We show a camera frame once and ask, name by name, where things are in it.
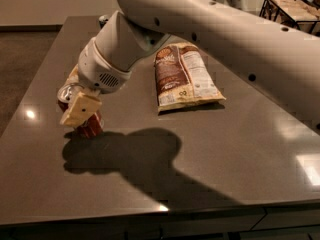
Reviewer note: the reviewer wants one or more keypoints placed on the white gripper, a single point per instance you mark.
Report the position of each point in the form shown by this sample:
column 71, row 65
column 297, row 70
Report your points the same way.
column 97, row 70

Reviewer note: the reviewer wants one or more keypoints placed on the red coke can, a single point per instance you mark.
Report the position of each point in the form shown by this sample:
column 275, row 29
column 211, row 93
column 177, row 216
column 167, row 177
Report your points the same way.
column 94, row 125

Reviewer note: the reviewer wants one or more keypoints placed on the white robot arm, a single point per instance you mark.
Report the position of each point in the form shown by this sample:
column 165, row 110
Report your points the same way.
column 281, row 62

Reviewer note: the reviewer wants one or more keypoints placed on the silver blue energy drink can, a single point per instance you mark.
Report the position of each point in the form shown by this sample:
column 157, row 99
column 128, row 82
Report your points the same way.
column 103, row 19

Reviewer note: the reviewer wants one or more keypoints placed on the brown chip bag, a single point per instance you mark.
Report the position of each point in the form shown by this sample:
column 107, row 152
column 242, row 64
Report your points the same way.
column 182, row 78

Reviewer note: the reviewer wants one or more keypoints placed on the black wire basket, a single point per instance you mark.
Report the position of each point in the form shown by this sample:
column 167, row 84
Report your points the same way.
column 271, row 12

